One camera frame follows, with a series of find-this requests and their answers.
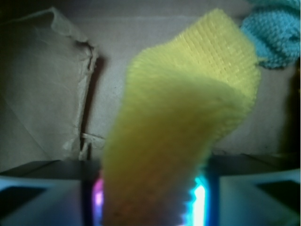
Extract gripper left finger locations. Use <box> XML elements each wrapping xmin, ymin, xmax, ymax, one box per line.
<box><xmin>0</xmin><ymin>160</ymin><xmax>103</xmax><ymax>226</ymax></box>

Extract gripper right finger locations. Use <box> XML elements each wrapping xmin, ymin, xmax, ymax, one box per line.
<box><xmin>183</xmin><ymin>154</ymin><xmax>301</xmax><ymax>226</ymax></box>

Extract yellow terry cloth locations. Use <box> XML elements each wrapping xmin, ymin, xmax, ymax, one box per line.
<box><xmin>102</xmin><ymin>9</ymin><xmax>261</xmax><ymax>226</ymax></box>

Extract teal terry cloth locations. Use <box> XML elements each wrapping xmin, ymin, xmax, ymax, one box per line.
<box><xmin>240</xmin><ymin>0</ymin><xmax>301</xmax><ymax>69</ymax></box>

